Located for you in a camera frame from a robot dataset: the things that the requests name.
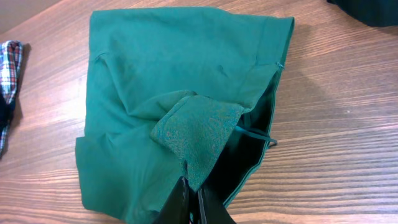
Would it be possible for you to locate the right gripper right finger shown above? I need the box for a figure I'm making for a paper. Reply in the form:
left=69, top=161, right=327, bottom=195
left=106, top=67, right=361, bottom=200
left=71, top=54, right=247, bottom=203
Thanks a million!
left=197, top=185, right=236, bottom=224

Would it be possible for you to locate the green cloth garment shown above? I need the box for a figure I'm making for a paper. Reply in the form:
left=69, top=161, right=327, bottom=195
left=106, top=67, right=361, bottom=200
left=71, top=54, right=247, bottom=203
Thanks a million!
left=75, top=7, right=294, bottom=223

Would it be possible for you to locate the black crumpled garment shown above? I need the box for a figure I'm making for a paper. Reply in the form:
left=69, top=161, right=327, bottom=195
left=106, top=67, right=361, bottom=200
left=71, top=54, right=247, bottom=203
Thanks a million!
left=327, top=0, right=397, bottom=27

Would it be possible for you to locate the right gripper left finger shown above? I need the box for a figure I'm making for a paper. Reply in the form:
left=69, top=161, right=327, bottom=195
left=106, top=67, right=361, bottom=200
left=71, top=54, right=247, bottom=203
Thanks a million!
left=153, top=177, right=190, bottom=224

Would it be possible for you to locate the red plaid shirt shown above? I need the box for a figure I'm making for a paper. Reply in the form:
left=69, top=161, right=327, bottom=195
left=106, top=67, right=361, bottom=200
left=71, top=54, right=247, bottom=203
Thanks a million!
left=1, top=40, right=23, bottom=153

